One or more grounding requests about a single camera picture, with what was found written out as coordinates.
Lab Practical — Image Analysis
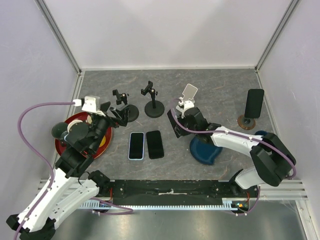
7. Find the red round tray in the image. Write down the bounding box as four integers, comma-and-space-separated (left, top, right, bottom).
54, 111, 113, 159

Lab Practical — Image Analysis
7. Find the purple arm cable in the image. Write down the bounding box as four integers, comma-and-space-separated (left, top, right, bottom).
169, 98, 298, 217
12, 101, 135, 240

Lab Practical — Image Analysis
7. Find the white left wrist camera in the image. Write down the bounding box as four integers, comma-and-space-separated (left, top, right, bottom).
72, 95, 106, 117

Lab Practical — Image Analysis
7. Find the blue leaf-shaped plate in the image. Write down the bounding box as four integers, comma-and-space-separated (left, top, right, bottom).
189, 137, 223, 166

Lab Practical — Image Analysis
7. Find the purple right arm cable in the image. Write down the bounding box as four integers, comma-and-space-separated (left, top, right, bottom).
169, 98, 298, 217

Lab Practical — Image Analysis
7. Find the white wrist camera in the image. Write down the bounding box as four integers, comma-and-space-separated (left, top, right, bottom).
175, 97, 195, 119
72, 95, 106, 117

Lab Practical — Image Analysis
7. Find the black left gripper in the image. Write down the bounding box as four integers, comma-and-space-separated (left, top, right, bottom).
90, 101, 131, 152

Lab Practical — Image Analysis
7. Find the beige mug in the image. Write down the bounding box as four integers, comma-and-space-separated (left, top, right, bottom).
86, 115, 93, 124

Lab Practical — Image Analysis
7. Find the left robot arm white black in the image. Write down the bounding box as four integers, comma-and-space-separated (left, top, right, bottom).
6, 96, 129, 240

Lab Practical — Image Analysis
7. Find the black phone on wooden stand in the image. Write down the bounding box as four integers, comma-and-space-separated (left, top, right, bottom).
244, 89, 265, 119

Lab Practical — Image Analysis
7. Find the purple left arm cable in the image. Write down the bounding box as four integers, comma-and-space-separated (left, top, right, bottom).
12, 101, 135, 240

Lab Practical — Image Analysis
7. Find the black round phone stand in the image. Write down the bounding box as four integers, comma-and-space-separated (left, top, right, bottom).
112, 89, 139, 123

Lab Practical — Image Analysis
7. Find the white phone stand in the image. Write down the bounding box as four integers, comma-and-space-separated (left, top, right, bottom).
176, 83, 198, 111

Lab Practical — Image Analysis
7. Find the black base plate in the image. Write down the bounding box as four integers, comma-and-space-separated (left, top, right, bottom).
99, 179, 258, 207

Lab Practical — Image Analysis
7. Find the wooden round phone stand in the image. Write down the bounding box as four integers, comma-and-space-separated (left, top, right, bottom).
237, 114, 256, 130

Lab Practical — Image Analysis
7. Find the dark green mug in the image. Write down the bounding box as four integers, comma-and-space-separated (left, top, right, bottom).
51, 122, 68, 140

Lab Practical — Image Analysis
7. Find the white mug blue handle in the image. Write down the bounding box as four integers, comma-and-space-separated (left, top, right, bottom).
63, 119, 83, 140

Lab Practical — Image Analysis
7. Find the dark blue mug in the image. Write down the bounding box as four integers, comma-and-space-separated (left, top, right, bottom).
255, 130, 268, 136

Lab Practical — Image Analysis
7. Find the yellow cup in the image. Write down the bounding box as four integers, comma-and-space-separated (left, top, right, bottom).
99, 136, 106, 148

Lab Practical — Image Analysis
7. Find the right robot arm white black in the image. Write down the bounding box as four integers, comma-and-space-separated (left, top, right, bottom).
167, 107, 297, 197

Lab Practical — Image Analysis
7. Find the light blue cable duct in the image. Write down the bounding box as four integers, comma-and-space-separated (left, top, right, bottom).
77, 198, 250, 211

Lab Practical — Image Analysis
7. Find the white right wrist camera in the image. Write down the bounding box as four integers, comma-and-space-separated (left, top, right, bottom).
175, 97, 195, 119

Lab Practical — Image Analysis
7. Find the light blue phone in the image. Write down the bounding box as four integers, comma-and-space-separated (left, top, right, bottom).
128, 132, 145, 161

